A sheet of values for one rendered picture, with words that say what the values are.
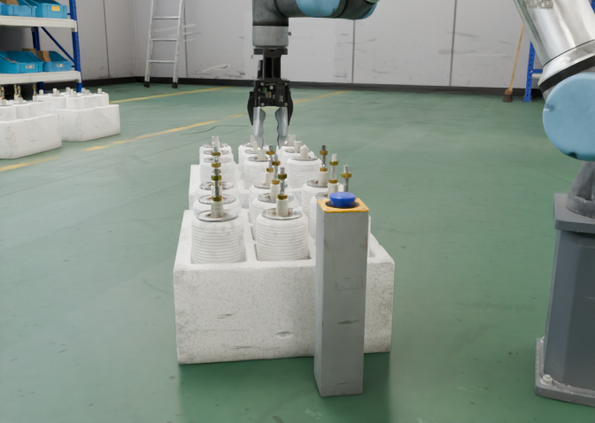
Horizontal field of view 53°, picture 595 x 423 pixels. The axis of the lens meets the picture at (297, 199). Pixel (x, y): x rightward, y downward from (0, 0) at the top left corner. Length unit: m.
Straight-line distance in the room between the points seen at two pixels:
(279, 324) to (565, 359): 0.48
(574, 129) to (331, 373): 0.51
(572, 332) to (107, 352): 0.80
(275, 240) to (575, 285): 0.49
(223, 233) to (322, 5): 0.46
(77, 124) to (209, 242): 2.67
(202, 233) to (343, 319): 0.29
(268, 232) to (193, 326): 0.21
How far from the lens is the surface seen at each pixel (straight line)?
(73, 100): 3.72
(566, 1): 0.92
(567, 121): 0.88
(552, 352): 1.10
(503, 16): 7.42
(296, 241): 1.08
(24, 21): 6.59
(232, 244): 1.08
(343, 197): 0.92
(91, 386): 1.10
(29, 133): 3.34
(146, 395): 1.06
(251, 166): 1.60
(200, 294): 1.07
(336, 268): 0.93
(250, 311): 1.08
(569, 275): 1.04
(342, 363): 1.00
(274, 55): 1.23
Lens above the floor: 0.55
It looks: 15 degrees down
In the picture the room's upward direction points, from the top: straight up
